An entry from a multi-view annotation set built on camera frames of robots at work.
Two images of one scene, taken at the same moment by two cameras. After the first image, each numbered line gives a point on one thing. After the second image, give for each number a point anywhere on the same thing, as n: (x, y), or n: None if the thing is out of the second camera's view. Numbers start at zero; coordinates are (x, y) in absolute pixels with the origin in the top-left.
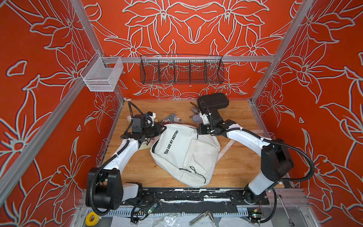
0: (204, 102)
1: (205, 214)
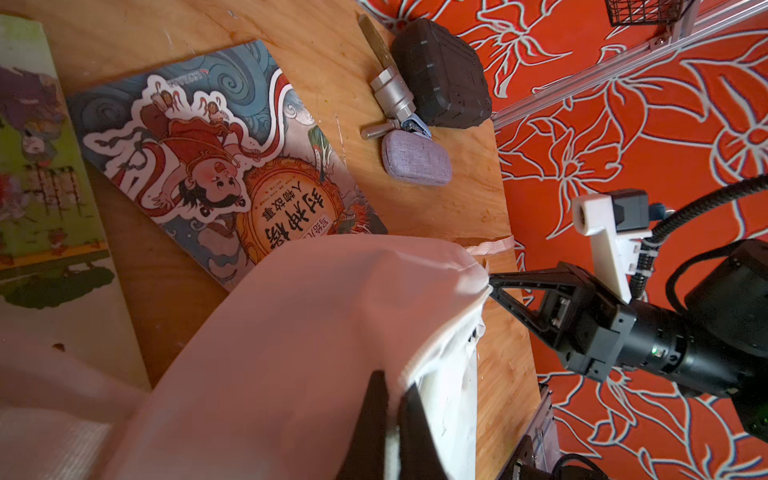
0: (443, 76)
1: None
